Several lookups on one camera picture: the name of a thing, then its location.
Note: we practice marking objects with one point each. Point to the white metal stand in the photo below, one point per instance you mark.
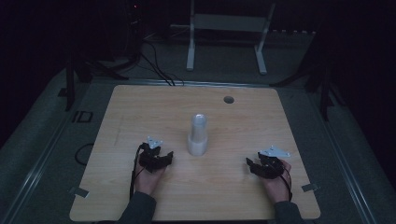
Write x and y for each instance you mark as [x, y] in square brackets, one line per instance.
[229, 23]

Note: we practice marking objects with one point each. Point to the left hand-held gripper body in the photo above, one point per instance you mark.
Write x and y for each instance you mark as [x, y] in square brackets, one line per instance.
[151, 160]

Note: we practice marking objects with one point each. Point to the white cup holder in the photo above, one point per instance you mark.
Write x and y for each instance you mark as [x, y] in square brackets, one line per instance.
[197, 148]

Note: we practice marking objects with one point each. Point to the grey tape piece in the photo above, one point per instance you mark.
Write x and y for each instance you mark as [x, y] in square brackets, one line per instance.
[310, 187]
[79, 192]

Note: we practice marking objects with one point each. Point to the person's left hand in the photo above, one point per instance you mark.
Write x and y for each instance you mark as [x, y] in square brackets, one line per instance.
[148, 182]

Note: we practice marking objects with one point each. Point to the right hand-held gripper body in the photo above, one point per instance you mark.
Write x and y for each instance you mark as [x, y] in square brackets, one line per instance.
[270, 168]

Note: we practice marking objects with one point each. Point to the person's right hand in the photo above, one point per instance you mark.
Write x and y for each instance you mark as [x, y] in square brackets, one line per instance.
[278, 188]

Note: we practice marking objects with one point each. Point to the black tripod stand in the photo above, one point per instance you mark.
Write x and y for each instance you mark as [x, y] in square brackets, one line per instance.
[323, 87]
[70, 84]

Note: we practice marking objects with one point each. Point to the stack of clear plastic cups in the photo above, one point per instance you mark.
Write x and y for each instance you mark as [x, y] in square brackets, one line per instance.
[199, 126]

